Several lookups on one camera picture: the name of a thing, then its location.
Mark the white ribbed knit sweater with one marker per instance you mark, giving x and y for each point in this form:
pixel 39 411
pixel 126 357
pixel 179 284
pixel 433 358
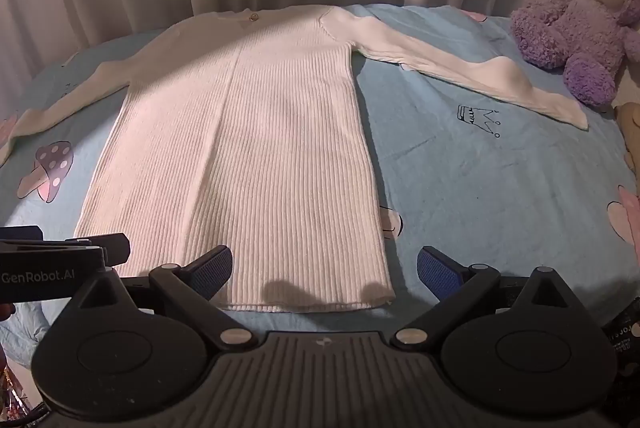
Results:
pixel 250 148

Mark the purple teddy bear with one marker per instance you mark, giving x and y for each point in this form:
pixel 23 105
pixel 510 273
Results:
pixel 575 28

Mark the beige plush toy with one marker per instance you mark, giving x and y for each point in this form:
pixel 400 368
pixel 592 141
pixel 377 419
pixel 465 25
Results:
pixel 630 133

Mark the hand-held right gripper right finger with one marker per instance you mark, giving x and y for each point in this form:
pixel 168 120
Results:
pixel 440 273

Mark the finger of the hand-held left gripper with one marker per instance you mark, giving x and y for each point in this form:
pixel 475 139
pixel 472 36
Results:
pixel 112 249

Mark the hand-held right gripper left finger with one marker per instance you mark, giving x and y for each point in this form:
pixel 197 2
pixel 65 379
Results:
pixel 212 270

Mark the light blue printed bedsheet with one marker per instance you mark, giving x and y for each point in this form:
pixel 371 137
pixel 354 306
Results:
pixel 475 183

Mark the black printed packet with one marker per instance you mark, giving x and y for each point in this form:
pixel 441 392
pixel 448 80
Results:
pixel 622 338

